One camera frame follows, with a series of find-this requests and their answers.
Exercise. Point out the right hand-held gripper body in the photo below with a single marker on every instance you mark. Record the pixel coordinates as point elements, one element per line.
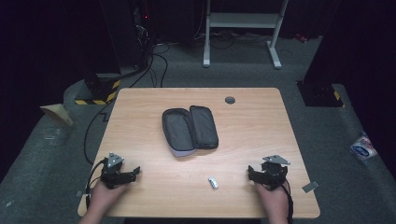
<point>274,172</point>

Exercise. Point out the tan cardboard piece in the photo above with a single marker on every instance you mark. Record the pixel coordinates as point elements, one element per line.
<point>57,112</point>

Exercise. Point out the white metal stand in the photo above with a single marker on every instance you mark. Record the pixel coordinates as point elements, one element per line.
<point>243,20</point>

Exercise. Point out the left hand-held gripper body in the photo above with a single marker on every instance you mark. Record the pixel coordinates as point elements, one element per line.
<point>112,174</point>

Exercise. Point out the small grey tape piece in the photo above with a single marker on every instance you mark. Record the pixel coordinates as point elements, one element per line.
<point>79,193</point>

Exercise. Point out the grey tape strip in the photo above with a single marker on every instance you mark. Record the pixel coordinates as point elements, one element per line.
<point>310,186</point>

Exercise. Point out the person's right hand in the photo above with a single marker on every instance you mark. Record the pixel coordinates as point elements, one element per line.
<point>275,200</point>

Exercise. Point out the black yellow striped stand base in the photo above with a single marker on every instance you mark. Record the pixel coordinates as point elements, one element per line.
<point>101,90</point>

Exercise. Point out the small red object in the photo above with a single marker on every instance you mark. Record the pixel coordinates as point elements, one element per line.
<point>301,38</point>

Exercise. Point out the small white stick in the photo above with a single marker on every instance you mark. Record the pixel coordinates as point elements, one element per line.
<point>213,183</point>

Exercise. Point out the person's left hand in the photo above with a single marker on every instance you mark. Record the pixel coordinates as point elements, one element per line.
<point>102,197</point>

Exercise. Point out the white blue packet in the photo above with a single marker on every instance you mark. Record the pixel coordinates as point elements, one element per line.
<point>363,147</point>

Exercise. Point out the dark equipment rack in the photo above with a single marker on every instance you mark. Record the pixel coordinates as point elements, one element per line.
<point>127,31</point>

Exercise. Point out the round grey table grommet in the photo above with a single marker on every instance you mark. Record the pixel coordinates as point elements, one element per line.
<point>230,100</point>

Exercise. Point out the black zip case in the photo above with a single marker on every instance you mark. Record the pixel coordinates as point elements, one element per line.
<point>190,130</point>

